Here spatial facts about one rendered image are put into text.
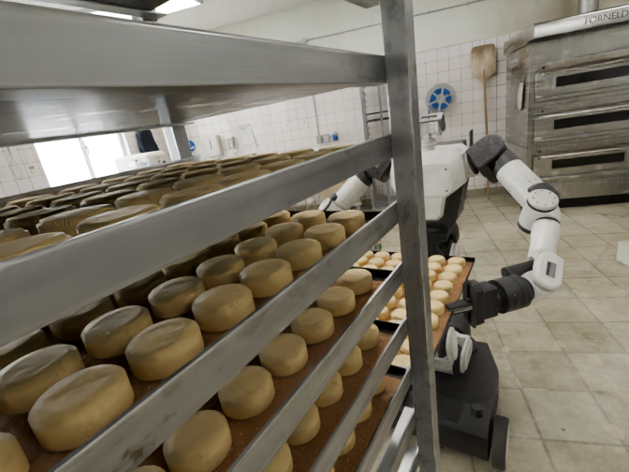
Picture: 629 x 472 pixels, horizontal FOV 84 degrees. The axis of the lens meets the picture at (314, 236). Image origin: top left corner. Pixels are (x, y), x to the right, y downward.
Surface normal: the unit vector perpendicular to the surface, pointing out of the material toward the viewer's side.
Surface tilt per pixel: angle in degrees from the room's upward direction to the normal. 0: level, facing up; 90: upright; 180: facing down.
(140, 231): 90
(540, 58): 90
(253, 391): 0
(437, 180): 91
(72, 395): 0
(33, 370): 0
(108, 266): 90
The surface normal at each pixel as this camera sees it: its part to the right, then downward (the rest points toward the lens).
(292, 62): 0.84, 0.04
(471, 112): -0.23, 0.34
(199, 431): -0.15, -0.94
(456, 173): 0.20, 0.21
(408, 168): -0.52, 0.35
